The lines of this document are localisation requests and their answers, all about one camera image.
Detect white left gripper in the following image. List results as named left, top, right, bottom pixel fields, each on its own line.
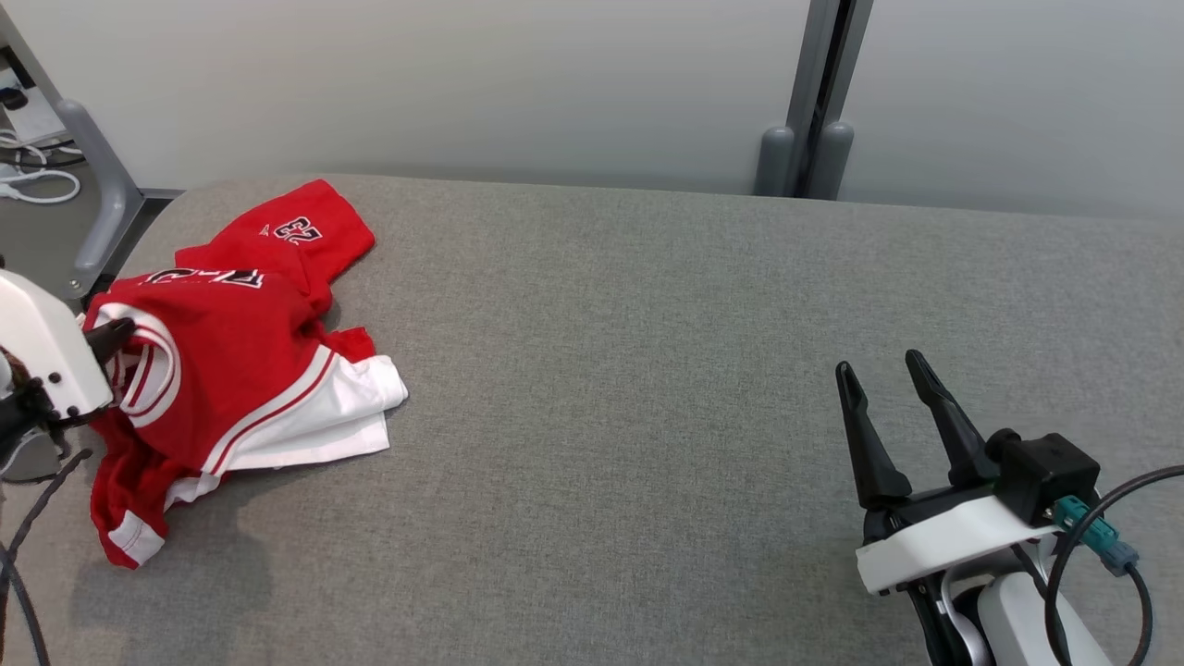
left=0, top=268, right=138, bottom=423

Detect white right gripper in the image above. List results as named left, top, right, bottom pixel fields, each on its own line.
left=835, top=350, right=1065, bottom=596

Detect red jersey with striped trim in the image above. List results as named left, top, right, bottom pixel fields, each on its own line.
left=81, top=266, right=339, bottom=477

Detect red shorts with white hem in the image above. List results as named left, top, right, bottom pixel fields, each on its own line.
left=88, top=179, right=410, bottom=570

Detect white power strip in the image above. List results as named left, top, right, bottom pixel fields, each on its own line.
left=0, top=67, right=68, bottom=145

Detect grey metal frame leg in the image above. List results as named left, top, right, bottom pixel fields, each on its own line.
left=0, top=7, right=186, bottom=299

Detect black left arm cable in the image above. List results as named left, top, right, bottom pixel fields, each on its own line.
left=0, top=449, right=93, bottom=666

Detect white floor cable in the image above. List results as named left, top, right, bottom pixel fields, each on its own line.
left=0, top=129, right=84, bottom=206

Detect black floor cable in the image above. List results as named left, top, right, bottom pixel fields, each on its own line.
left=0, top=139, right=89, bottom=175

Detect teal right camera connector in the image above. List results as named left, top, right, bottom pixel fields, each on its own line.
left=1054, top=495, right=1141, bottom=576

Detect grey partition post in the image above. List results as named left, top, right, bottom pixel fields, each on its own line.
left=754, top=0, right=875, bottom=200

